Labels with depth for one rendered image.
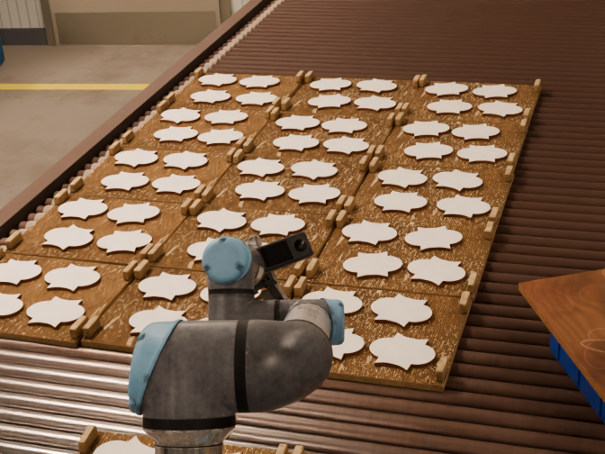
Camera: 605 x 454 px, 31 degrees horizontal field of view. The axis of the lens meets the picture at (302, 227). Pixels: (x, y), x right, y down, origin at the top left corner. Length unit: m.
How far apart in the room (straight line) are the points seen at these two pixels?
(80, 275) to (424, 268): 0.85
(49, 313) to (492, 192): 1.24
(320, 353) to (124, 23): 6.42
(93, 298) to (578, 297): 1.14
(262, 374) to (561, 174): 2.01
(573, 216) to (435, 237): 0.40
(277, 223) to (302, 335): 1.56
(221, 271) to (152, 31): 5.99
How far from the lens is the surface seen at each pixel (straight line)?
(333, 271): 2.70
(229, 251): 1.74
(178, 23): 7.60
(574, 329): 2.29
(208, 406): 1.36
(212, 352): 1.35
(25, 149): 6.23
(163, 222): 3.03
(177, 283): 2.70
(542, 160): 3.32
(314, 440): 2.19
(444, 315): 2.51
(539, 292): 2.41
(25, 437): 2.34
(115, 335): 2.55
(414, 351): 2.37
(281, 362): 1.35
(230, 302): 1.75
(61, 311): 2.67
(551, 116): 3.64
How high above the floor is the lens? 2.27
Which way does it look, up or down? 27 degrees down
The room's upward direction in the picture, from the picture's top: 4 degrees counter-clockwise
